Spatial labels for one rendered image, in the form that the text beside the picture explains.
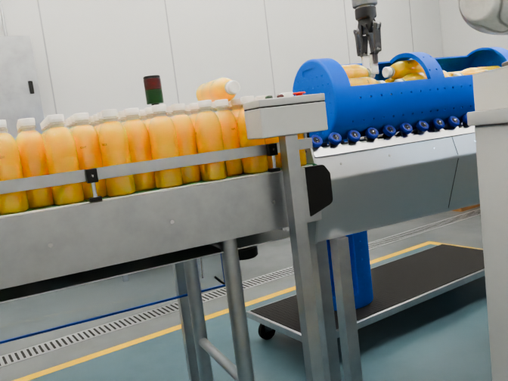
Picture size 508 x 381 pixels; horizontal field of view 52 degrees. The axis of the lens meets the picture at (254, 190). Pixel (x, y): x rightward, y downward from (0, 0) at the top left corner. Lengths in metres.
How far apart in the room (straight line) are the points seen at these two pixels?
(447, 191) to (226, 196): 0.95
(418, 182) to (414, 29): 5.62
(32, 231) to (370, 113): 1.10
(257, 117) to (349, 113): 0.46
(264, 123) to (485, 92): 0.64
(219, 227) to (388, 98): 0.75
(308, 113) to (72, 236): 0.68
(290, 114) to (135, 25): 3.87
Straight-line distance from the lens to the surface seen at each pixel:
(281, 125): 1.37
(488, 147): 1.62
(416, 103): 1.92
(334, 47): 6.41
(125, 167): 1.37
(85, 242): 1.35
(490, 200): 1.64
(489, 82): 1.61
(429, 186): 1.99
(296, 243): 1.45
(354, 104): 1.75
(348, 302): 1.85
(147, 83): 1.96
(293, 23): 6.08
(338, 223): 1.78
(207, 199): 1.41
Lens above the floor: 1.03
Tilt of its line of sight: 7 degrees down
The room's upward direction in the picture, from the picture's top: 7 degrees counter-clockwise
